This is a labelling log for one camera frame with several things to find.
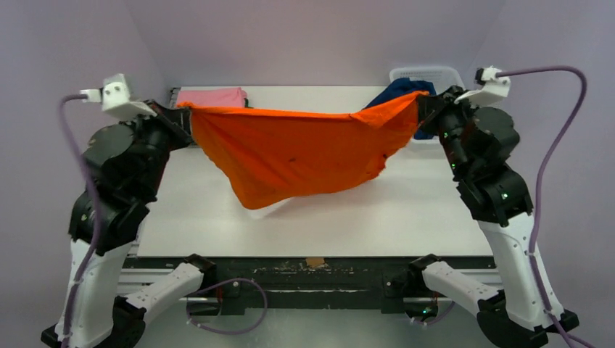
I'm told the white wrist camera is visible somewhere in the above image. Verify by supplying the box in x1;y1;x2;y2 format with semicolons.
454;67;511;107
79;73;156;122

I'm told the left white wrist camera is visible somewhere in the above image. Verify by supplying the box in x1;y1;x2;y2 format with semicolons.
79;73;156;122

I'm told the brown tape piece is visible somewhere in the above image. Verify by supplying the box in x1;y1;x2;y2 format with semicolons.
305;257;327;269

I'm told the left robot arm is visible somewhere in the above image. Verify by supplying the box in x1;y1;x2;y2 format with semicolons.
41;101;218;347

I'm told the blue t shirt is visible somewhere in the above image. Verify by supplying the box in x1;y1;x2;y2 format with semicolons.
356;78;436;146

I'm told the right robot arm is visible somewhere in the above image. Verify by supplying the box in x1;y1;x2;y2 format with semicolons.
404;86;579;347

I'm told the white plastic basket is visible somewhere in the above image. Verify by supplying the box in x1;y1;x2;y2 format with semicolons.
388;66;466;152

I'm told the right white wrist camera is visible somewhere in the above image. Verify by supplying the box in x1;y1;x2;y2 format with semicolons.
454;67;511;107

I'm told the orange t shirt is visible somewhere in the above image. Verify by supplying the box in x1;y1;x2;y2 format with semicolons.
184;91;424;210

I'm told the aluminium table frame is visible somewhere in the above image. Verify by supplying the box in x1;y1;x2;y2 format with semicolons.
86;87;537;348

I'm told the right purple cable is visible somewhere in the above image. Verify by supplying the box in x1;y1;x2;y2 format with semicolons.
410;65;597;348

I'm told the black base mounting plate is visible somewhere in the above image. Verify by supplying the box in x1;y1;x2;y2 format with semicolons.
120;257;497;318

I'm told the folded pink t shirt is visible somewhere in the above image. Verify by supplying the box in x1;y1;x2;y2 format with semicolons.
176;87;248;108

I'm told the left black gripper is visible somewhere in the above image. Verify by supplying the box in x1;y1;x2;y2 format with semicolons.
117;98;193;198

